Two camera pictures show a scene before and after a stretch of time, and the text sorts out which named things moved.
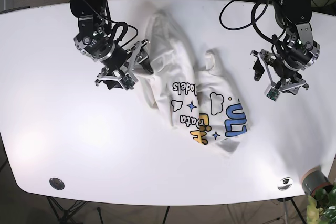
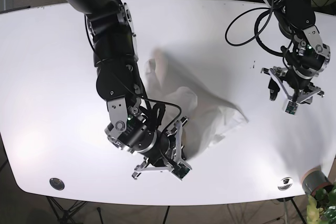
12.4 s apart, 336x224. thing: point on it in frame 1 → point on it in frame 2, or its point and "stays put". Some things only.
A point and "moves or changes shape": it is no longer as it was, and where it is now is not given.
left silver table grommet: (57, 183) stays put
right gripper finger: (126, 82) → (179, 170)
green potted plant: (321, 209) stays put
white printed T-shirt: (200, 99) moves or changes shape
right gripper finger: (143, 57) → (178, 125)
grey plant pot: (314, 180) stays put
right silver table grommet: (285, 184) stays put
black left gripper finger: (260, 65) → (274, 83)
